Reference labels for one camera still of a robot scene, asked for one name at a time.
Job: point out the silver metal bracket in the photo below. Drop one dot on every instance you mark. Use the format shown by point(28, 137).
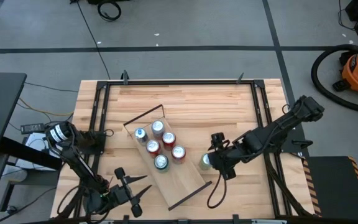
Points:
point(269, 221)
point(104, 222)

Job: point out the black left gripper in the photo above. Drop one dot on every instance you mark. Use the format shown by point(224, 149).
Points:
point(121, 196)

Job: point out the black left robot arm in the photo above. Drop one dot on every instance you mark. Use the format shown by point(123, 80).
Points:
point(82, 168)

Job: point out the black table clamp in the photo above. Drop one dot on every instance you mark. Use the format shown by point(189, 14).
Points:
point(126, 218)
point(235, 218)
point(125, 77)

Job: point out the black mat hazard stripes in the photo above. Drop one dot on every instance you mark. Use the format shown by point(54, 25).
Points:
point(331, 186)

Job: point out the dark green soda can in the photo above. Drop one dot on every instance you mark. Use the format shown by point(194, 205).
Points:
point(161, 162)

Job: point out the red Coke Zero can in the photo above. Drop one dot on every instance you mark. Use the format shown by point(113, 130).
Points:
point(168, 139)

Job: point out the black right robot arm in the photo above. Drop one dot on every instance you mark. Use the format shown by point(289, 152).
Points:
point(275, 130)

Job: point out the black aluminium rig frame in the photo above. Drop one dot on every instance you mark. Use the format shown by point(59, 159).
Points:
point(179, 82)

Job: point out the pale green Sanzo can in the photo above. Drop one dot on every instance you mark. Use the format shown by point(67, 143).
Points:
point(204, 161)

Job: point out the white container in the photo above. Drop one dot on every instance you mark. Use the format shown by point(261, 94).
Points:
point(34, 141)

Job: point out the black power adapter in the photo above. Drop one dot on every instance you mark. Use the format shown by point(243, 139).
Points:
point(31, 127)

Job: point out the white orange Spindrift can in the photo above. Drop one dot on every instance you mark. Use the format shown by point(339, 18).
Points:
point(158, 127)

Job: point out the red can blue white print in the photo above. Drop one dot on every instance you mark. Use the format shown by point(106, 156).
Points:
point(153, 147)
point(178, 153)

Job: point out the blue silver Red Bull can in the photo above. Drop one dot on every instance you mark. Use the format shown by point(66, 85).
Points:
point(141, 134)

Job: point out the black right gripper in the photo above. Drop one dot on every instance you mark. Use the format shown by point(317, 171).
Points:
point(227, 157)

